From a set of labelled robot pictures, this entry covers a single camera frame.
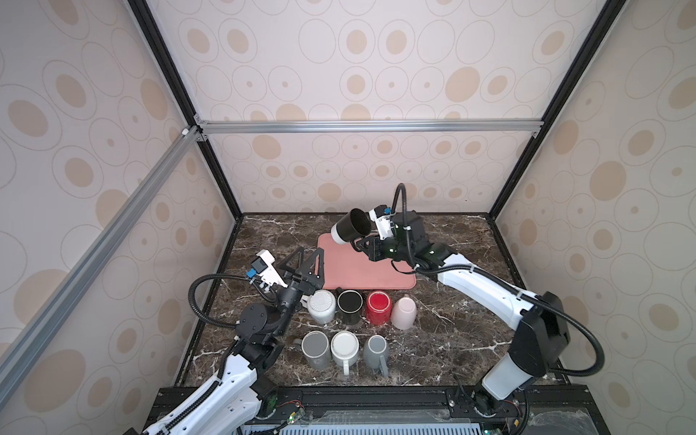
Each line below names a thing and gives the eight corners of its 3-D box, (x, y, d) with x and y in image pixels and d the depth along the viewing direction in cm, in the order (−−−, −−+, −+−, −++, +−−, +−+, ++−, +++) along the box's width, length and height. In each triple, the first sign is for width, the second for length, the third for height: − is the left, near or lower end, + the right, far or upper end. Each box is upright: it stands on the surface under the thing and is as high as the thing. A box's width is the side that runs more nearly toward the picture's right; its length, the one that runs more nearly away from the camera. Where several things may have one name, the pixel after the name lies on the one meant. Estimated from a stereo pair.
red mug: (366, 325, 90) (367, 314, 83) (365, 304, 95) (366, 291, 88) (389, 325, 90) (393, 314, 83) (388, 304, 95) (390, 291, 88)
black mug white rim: (331, 319, 91) (329, 307, 84) (339, 299, 96) (338, 285, 89) (356, 327, 90) (357, 315, 82) (363, 306, 94) (364, 292, 87)
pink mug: (401, 333, 88) (406, 321, 81) (387, 316, 92) (391, 302, 84) (416, 323, 91) (422, 309, 83) (402, 306, 94) (406, 292, 87)
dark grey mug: (298, 368, 82) (292, 357, 73) (301, 343, 86) (295, 330, 78) (330, 368, 82) (328, 357, 73) (331, 343, 86) (329, 330, 78)
